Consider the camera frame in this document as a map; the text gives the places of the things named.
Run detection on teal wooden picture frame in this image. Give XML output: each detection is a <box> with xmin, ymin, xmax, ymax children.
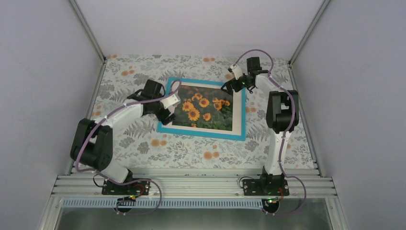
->
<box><xmin>157</xmin><ymin>77</ymin><xmax>247</xmax><ymax>142</ymax></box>

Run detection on white paper mat border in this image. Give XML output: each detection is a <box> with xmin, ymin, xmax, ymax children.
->
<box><xmin>161</xmin><ymin>80</ymin><xmax>243</xmax><ymax>136</ymax></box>

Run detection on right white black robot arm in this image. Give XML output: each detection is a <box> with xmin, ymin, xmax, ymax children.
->
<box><xmin>221</xmin><ymin>57</ymin><xmax>299</xmax><ymax>195</ymax></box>

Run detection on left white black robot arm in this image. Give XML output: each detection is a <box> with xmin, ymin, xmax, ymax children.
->
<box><xmin>70</xmin><ymin>80</ymin><xmax>181</xmax><ymax>194</ymax></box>

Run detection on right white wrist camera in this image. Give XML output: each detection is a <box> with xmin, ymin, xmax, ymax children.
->
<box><xmin>228</xmin><ymin>64</ymin><xmax>244</xmax><ymax>80</ymax></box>

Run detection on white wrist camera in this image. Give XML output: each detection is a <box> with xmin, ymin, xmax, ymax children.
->
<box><xmin>161</xmin><ymin>94</ymin><xmax>180</xmax><ymax>109</ymax></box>
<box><xmin>228</xmin><ymin>64</ymin><xmax>244</xmax><ymax>80</ymax></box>

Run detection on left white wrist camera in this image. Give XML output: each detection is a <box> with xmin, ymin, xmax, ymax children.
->
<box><xmin>161</xmin><ymin>94</ymin><xmax>180</xmax><ymax>109</ymax></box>

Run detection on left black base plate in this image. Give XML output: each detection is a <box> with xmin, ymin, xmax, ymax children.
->
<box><xmin>101</xmin><ymin>181</ymin><xmax>150</xmax><ymax>196</ymax></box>

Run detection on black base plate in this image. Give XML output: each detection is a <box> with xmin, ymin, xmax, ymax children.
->
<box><xmin>243</xmin><ymin>179</ymin><xmax>290</xmax><ymax>196</ymax></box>
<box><xmin>101</xmin><ymin>181</ymin><xmax>150</xmax><ymax>196</ymax></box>

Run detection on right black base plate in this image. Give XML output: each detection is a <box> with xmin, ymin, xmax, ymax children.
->
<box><xmin>243</xmin><ymin>179</ymin><xmax>290</xmax><ymax>196</ymax></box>

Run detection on right aluminium corner post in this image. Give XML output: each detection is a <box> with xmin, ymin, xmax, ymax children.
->
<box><xmin>288</xmin><ymin>0</ymin><xmax>332</xmax><ymax>68</ymax></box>

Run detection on aluminium corner post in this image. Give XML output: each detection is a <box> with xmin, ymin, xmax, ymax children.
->
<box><xmin>68</xmin><ymin>0</ymin><xmax>106</xmax><ymax>63</ymax></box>
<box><xmin>288</xmin><ymin>0</ymin><xmax>332</xmax><ymax>68</ymax></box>

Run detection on aluminium rail base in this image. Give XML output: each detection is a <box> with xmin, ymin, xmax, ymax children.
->
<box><xmin>39</xmin><ymin>168</ymin><xmax>348</xmax><ymax>230</ymax></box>

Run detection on slotted grey cable duct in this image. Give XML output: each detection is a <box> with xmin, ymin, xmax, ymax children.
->
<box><xmin>62</xmin><ymin>197</ymin><xmax>262</xmax><ymax>209</ymax></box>

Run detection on left aluminium corner post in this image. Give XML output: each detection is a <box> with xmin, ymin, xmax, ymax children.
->
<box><xmin>68</xmin><ymin>0</ymin><xmax>106</xmax><ymax>63</ymax></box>

